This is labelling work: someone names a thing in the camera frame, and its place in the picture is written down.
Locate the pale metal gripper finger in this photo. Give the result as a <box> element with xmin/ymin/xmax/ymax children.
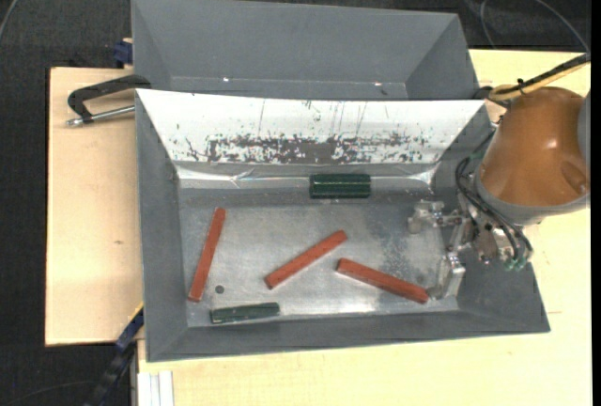
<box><xmin>425</xmin><ymin>252</ymin><xmax>468</xmax><ymax>301</ymax></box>
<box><xmin>407</xmin><ymin>200</ymin><xmax>460</xmax><ymax>235</ymax></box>

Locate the red-brown flat block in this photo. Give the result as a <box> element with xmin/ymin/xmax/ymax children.
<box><xmin>187</xmin><ymin>207</ymin><xmax>227</xmax><ymax>304</ymax></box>
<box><xmin>335</xmin><ymin>258</ymin><xmax>431</xmax><ymax>305</ymax></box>
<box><xmin>263</xmin><ymin>229</ymin><xmax>349</xmax><ymax>291</ymax></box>

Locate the dark green flat block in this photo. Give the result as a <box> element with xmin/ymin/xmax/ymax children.
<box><xmin>208</xmin><ymin>301</ymin><xmax>282</xmax><ymax>326</ymax></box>
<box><xmin>308</xmin><ymin>172</ymin><xmax>373</xmax><ymax>201</ymax></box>

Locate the grey metal bin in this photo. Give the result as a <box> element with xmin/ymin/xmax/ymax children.
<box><xmin>130</xmin><ymin>0</ymin><xmax>551</xmax><ymax>363</ymax></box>

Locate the pale wood board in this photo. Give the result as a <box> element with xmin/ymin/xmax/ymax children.
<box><xmin>44</xmin><ymin>66</ymin><xmax>145</xmax><ymax>347</ymax></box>

